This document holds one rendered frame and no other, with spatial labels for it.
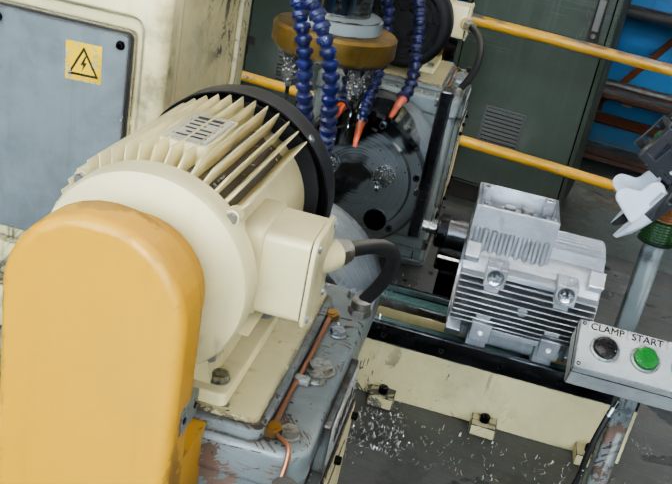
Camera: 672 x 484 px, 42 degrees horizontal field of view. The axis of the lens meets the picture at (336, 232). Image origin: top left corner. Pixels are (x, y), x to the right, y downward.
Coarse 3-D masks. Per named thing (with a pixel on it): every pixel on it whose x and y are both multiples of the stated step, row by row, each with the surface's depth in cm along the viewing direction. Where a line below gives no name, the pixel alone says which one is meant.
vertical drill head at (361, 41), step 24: (336, 0) 120; (360, 0) 121; (288, 24) 122; (312, 24) 121; (336, 24) 120; (360, 24) 121; (288, 48) 121; (360, 48) 119; (384, 48) 122; (288, 72) 125; (360, 72) 123; (360, 96) 133
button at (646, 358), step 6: (642, 348) 109; (648, 348) 109; (636, 354) 109; (642, 354) 109; (648, 354) 109; (654, 354) 109; (636, 360) 108; (642, 360) 108; (648, 360) 108; (654, 360) 108; (642, 366) 108; (648, 366) 108; (654, 366) 108
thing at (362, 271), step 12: (336, 216) 110; (348, 216) 112; (348, 228) 110; (360, 228) 113; (348, 264) 104; (360, 264) 107; (372, 264) 111; (336, 276) 100; (348, 276) 102; (360, 276) 106; (372, 276) 110; (348, 288) 101; (360, 288) 104; (360, 348) 105
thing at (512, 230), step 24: (480, 192) 130; (504, 192) 134; (480, 216) 126; (504, 216) 125; (528, 216) 125; (552, 216) 133; (480, 240) 128; (504, 240) 127; (528, 240) 126; (552, 240) 125
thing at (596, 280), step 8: (472, 248) 126; (480, 248) 126; (464, 256) 126; (472, 256) 126; (592, 272) 124; (600, 272) 125; (592, 280) 124; (600, 280) 124; (592, 288) 124; (600, 288) 124; (448, 320) 131; (456, 320) 131; (448, 328) 131; (456, 328) 131; (568, 352) 129
